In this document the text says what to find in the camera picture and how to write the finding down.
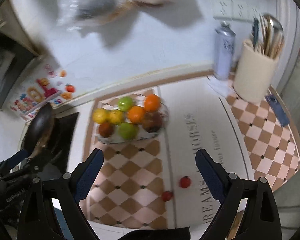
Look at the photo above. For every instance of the orange tangerine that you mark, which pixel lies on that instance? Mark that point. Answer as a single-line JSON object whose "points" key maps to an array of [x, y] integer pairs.
{"points": [[136, 114]]}

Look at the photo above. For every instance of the checkered table mat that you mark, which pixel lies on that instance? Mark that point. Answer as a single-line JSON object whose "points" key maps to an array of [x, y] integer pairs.
{"points": [[245, 138]]}

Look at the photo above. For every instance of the utensils in holder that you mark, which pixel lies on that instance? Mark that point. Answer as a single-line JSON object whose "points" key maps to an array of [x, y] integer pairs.
{"points": [[267, 36]]}

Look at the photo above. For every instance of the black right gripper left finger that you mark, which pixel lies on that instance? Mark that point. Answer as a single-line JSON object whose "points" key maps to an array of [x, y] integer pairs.
{"points": [[38, 219]]}

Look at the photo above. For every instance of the green apple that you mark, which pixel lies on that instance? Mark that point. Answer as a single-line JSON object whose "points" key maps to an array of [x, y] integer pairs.
{"points": [[128, 131], [125, 103]]}

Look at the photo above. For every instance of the black induction cooktop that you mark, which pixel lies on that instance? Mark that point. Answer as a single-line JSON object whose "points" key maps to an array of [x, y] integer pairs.
{"points": [[53, 148]]}

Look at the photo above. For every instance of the bright orange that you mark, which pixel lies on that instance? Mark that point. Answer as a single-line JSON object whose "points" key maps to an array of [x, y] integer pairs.
{"points": [[152, 103]]}

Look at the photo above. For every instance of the patterned glass fruit plate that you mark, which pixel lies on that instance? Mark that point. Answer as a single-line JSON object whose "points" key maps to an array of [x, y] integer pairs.
{"points": [[142, 134]]}

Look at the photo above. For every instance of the cream utensil holder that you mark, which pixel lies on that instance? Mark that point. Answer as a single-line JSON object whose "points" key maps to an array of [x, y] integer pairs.
{"points": [[254, 74]]}

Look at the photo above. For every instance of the small red tomato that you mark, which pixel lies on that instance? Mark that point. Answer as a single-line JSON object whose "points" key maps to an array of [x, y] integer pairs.
{"points": [[185, 182], [167, 196]]}

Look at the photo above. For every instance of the black frying pan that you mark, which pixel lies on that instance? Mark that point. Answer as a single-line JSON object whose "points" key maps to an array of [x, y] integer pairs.
{"points": [[39, 131]]}

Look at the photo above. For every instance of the dark brown-orange fruit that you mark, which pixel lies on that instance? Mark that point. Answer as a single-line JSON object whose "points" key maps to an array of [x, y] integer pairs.
{"points": [[106, 129]]}

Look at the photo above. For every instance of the brown-yellow mottled fruit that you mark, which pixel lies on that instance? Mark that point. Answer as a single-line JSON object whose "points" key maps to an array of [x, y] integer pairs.
{"points": [[152, 122]]}

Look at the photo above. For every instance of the white wall socket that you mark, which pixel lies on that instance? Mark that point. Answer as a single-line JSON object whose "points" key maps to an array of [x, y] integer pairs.
{"points": [[235, 10]]}

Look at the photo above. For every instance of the yellow lemon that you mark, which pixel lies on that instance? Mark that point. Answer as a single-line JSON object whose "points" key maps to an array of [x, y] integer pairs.
{"points": [[100, 115]]}

